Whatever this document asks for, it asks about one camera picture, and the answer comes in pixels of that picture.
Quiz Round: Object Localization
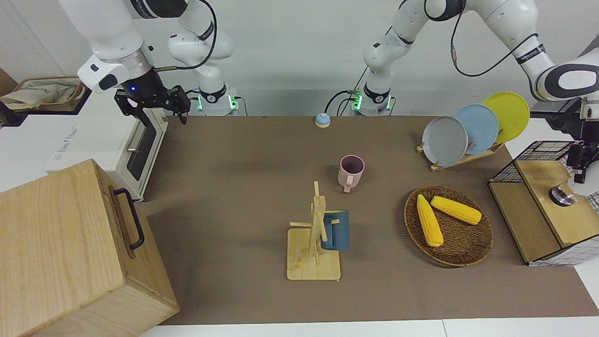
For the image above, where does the pink mug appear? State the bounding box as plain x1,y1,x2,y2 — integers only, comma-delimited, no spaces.
338,155,365,193

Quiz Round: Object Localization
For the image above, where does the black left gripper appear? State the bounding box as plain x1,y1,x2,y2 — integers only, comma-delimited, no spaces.
566,119,599,184

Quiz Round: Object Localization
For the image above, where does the light blue plate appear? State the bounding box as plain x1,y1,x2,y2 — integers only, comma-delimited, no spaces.
453,104,500,155

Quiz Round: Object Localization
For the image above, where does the wooden plate rack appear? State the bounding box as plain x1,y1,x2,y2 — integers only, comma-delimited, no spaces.
416,140,506,173

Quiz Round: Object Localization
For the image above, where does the white toaster oven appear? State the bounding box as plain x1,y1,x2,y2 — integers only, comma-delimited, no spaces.
45,90,169,202

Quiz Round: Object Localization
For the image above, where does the round wicker basket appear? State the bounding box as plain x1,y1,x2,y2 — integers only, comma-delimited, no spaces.
404,185,494,268

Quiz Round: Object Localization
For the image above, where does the yellow plate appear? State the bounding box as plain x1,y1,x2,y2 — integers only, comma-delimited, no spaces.
482,92,531,144

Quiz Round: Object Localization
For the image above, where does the dark teal mug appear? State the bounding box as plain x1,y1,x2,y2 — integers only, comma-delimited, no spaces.
321,210,351,251

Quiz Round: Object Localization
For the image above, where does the black cabinet handle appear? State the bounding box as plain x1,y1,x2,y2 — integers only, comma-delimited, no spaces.
114,188,146,251

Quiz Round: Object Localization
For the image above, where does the wooden cabinet box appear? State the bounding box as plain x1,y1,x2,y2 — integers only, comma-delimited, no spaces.
0,159,180,337

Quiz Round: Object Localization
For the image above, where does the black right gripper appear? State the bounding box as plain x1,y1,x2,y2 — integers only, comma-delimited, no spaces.
114,69,191,127

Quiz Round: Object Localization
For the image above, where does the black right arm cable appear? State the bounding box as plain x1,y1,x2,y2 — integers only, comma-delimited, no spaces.
154,0,219,72

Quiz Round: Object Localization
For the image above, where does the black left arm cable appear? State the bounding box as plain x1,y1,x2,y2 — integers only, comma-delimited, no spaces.
448,0,547,78

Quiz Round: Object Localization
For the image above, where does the black stand pole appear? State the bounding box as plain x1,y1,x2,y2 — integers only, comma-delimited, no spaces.
548,101,584,130

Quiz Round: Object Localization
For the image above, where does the water glass with white sleeve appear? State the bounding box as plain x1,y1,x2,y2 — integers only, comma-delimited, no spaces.
549,163,599,207

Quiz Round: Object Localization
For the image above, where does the wire rack with wooden shelf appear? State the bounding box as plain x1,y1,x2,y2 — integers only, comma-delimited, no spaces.
488,140,599,268

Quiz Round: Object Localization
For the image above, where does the grey plate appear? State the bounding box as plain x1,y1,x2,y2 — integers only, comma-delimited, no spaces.
422,116,469,168

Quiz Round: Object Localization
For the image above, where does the cardboard tray with cloth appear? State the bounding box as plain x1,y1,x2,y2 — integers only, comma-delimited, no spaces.
0,76,90,113

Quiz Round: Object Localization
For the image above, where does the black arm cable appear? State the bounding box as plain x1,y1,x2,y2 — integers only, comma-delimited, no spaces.
448,0,547,78
154,0,219,72

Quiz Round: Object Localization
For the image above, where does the yellow corn cob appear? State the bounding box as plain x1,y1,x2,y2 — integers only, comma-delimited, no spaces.
431,196,482,226
417,194,445,248

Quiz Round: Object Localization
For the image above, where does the black base power cable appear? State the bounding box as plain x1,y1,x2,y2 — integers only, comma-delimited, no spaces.
325,90,356,116

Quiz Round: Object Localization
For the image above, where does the wooden mug tree stand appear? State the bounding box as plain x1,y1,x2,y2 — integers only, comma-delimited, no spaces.
287,181,342,281

